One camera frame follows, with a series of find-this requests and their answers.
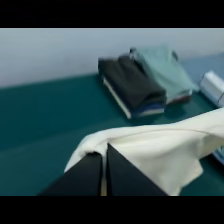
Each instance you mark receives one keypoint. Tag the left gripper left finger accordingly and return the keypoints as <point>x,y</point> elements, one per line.
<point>85,178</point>

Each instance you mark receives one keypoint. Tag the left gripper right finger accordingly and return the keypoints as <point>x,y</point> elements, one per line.
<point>126,180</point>

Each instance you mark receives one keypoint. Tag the blue garment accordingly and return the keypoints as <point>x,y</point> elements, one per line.
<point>150,108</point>

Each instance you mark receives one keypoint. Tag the dark brown garment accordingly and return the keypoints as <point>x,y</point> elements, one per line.
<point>133,81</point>

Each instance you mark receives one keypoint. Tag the pale lilac garment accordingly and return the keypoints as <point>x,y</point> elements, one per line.
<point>213,87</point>

